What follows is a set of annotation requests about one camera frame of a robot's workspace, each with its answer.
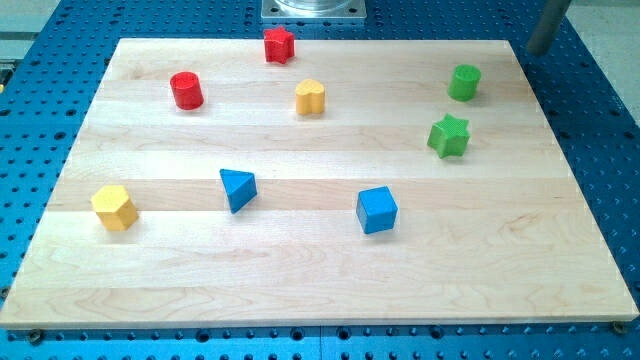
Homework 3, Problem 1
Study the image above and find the yellow heart block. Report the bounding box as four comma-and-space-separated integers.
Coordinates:
295, 79, 326, 115

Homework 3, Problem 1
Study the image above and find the light wooden board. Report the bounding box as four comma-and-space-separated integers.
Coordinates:
1, 38, 638, 329

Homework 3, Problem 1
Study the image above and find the blue cube block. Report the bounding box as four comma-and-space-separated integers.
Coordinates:
356, 186, 398, 234

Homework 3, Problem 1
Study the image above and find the blue triangular prism block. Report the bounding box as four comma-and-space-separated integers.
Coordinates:
219, 169, 257, 214

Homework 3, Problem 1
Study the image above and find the green star block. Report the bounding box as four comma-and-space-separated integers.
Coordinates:
427, 113, 470, 158

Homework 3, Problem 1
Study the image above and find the red star block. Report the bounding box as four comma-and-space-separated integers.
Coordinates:
263, 26, 295, 64

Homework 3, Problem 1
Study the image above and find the red cylinder block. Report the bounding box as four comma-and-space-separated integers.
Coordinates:
170, 71, 204, 110

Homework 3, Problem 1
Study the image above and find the green cylinder block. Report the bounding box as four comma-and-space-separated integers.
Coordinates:
447, 64, 482, 102

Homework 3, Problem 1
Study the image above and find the yellow hexagon block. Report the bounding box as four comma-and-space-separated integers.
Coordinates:
91, 185, 139, 231

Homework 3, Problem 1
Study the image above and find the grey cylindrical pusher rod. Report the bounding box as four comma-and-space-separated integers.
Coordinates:
526, 0, 571, 56

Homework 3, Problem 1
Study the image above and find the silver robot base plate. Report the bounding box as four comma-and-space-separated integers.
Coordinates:
261, 0, 367, 20

